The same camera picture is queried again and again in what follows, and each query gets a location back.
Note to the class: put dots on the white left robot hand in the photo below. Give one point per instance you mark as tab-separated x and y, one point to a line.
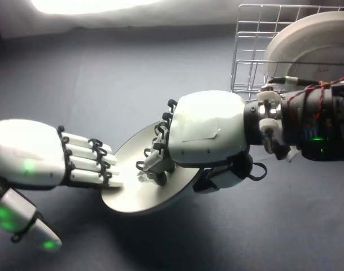
208	127

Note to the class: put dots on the white plate with black rim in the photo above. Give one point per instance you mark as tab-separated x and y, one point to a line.
301	42
132	197

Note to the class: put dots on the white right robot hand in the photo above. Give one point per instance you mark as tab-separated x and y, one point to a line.
25	152

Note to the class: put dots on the grey table cloth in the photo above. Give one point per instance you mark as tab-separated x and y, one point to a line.
132	84

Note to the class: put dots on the white fabric sheet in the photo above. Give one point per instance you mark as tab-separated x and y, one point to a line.
160	14

